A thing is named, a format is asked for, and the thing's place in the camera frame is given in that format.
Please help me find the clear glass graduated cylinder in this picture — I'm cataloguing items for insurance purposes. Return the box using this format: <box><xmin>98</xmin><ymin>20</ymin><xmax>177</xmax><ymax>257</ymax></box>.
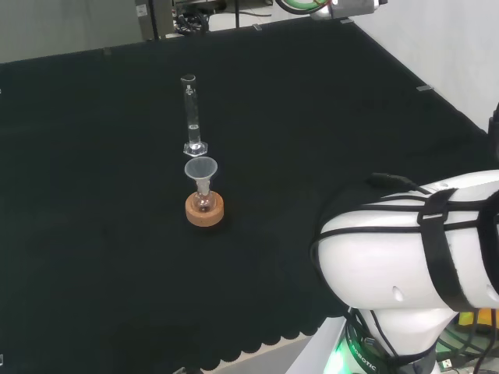
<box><xmin>179</xmin><ymin>73</ymin><xmax>210</xmax><ymax>157</ymax></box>

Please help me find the round-bottom glass flask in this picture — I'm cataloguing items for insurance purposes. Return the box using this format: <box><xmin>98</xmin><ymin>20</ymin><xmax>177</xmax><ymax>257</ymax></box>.
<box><xmin>193</xmin><ymin>182</ymin><xmax>215</xmax><ymax>213</ymax></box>

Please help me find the clear plastic funnel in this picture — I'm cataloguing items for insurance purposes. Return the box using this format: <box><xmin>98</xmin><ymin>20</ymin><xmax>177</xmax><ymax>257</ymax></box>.
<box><xmin>183</xmin><ymin>157</ymin><xmax>219</xmax><ymax>195</ymax></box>

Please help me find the black bench cloth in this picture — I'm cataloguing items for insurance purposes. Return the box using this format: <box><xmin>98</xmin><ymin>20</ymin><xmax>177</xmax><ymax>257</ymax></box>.
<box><xmin>0</xmin><ymin>17</ymin><xmax>489</xmax><ymax>372</ymax></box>

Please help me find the cork ring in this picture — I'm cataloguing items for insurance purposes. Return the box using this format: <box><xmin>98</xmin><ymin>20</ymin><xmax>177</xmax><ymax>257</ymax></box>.
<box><xmin>185</xmin><ymin>191</ymin><xmax>226</xmax><ymax>228</ymax></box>

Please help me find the black cable with plug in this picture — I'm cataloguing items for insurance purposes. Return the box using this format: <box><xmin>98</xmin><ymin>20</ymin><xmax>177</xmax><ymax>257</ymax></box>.
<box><xmin>366</xmin><ymin>172</ymin><xmax>434</xmax><ymax>196</ymax></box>

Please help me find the black cable bundle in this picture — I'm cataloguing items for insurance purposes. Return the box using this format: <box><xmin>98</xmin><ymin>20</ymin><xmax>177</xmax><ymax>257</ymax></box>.
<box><xmin>174</xmin><ymin>11</ymin><xmax>211</xmax><ymax>37</ymax></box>

